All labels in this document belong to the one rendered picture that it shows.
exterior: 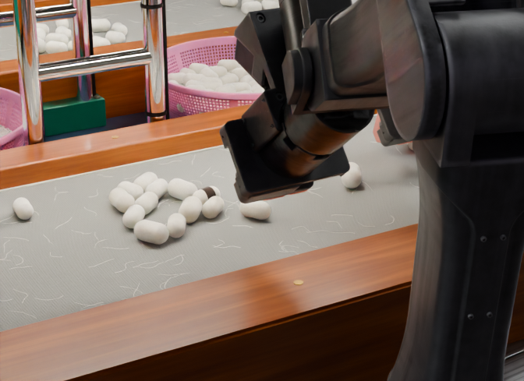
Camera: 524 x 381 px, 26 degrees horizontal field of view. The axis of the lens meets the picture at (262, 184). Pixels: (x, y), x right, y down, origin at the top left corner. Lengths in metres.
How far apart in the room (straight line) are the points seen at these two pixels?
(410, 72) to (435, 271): 0.12
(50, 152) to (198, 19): 0.67
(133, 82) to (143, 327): 0.76
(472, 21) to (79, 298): 0.55
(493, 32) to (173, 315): 0.45
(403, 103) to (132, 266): 0.53
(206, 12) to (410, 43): 1.37
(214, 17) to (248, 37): 0.94
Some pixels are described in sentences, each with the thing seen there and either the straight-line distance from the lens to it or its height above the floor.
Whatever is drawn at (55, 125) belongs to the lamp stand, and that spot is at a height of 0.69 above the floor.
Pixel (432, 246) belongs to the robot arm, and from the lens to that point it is 0.62.
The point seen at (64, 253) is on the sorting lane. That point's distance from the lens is 1.09.
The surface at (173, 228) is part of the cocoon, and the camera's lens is 1.10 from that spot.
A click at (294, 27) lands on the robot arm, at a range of 0.89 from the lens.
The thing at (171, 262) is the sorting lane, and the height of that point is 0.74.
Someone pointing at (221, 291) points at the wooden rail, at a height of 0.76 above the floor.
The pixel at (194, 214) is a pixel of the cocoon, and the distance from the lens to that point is 1.13.
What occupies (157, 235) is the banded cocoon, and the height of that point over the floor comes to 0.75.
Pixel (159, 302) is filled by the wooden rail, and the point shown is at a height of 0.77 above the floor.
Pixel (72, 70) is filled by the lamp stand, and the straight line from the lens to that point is 1.29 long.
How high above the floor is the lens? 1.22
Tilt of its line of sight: 23 degrees down
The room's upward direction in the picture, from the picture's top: straight up
